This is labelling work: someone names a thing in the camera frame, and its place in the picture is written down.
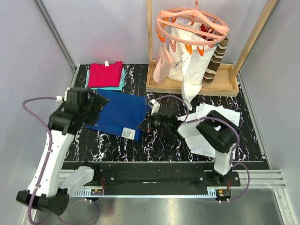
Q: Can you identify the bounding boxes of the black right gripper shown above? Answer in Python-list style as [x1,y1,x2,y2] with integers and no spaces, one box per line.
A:
[137,112,170,133]

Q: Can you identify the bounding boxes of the blue file folder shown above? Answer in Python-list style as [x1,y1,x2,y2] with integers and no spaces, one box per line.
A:
[86,89,150,141]

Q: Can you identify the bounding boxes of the white paper stack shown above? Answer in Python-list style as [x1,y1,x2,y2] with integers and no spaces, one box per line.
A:
[178,104,240,158]

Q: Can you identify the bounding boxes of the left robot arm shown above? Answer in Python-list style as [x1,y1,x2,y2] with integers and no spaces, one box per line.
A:
[16,88,109,216]

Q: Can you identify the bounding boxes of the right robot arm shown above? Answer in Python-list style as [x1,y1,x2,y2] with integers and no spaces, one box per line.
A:
[137,110,240,186]

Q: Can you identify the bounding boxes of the pink shirt folded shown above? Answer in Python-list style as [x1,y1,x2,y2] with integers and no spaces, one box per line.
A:
[88,61,123,88]

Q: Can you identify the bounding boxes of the teal shirt folded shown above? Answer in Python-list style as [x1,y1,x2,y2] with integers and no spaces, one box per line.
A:
[84,68,126,91]

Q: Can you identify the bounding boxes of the pale pink hanging cloth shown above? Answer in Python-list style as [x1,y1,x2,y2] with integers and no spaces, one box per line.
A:
[153,44,173,83]

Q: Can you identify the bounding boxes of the brown striped sock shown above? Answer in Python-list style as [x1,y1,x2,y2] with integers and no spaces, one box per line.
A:
[203,37,228,83]

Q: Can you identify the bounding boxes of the wooden rack tray base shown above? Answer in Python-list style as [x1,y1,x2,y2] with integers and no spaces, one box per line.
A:
[146,0,279,97]

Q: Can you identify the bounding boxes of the large white hanging towel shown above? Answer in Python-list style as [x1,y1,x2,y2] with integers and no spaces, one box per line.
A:
[168,20,217,85]

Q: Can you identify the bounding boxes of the pink round clip hanger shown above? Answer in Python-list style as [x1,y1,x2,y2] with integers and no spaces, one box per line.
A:
[156,0,229,56]

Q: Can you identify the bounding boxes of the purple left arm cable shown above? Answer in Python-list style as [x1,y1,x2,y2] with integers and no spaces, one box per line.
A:
[22,96,99,225]

